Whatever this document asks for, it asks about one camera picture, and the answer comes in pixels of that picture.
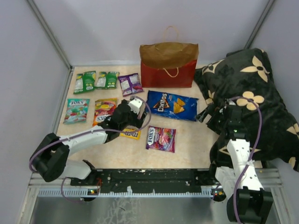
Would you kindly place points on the orange candy bag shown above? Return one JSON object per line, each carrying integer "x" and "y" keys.
{"x": 103, "y": 109}

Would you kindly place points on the purple candy bag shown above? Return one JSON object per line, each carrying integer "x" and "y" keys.
{"x": 162, "y": 139}
{"x": 130, "y": 84}

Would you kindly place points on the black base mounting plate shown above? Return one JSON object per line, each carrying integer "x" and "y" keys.
{"x": 148, "y": 180}

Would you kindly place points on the green yellow snack bag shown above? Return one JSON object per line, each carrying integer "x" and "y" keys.
{"x": 85, "y": 82}
{"x": 107, "y": 80}

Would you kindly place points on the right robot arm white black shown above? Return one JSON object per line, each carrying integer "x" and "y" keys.
{"x": 233, "y": 166}

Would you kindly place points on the black floral pillow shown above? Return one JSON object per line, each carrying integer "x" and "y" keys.
{"x": 246, "y": 77}

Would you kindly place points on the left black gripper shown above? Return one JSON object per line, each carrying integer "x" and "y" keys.
{"x": 138, "y": 122}

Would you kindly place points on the blue tortilla chips bag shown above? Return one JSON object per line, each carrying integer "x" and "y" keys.
{"x": 172, "y": 105}

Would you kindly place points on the yellow chocolate candy packet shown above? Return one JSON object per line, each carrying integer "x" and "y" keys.
{"x": 131, "y": 133}

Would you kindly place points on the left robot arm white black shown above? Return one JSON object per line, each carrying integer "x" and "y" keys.
{"x": 51, "y": 159}

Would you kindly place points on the colourful candy bag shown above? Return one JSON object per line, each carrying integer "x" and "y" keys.
{"x": 76, "y": 111}

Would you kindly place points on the red brown paper bag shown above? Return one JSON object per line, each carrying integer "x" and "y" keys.
{"x": 168, "y": 64}

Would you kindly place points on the white toothed cable rail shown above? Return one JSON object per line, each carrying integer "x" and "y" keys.
{"x": 84, "y": 192}

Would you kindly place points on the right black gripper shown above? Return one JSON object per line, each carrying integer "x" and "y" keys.
{"x": 216, "y": 111}

